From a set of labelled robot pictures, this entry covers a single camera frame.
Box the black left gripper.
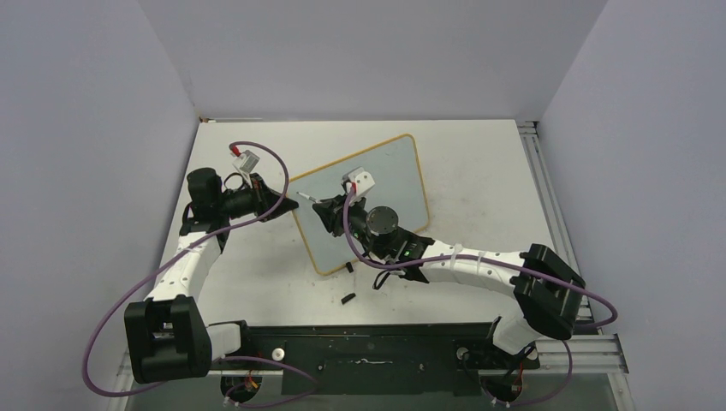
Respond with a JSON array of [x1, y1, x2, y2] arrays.
[[217, 173, 298, 223]]

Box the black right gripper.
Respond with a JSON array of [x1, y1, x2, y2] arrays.
[[315, 191, 390, 260]]

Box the black white marker pen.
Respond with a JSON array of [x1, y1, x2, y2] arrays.
[[296, 191, 320, 204]]

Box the yellow framed whiteboard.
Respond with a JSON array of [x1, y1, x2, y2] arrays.
[[288, 134, 430, 276]]

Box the black marker cap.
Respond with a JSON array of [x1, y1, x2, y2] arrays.
[[341, 293, 356, 305]]

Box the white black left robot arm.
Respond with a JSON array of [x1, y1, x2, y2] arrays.
[[124, 168, 299, 384]]

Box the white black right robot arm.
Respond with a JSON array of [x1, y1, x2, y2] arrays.
[[312, 195, 586, 366]]

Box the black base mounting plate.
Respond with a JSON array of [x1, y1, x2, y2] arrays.
[[211, 323, 541, 396]]

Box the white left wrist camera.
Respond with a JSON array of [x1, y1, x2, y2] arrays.
[[230, 146, 259, 188]]

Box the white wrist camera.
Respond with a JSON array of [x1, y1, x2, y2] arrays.
[[230, 146, 259, 188], [342, 167, 375, 202]]

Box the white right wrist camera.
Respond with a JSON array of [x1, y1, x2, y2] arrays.
[[342, 167, 375, 202]]

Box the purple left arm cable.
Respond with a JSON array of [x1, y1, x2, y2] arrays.
[[81, 140, 320, 409]]

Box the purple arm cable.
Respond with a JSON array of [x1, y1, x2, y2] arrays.
[[81, 140, 320, 409], [342, 189, 619, 408]]

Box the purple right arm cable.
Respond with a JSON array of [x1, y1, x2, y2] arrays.
[[342, 189, 619, 408]]

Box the aluminium right side rail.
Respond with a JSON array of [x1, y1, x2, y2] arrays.
[[515, 120, 593, 320]]

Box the aluminium front frame rail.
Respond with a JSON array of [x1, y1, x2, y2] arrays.
[[116, 334, 629, 377]]

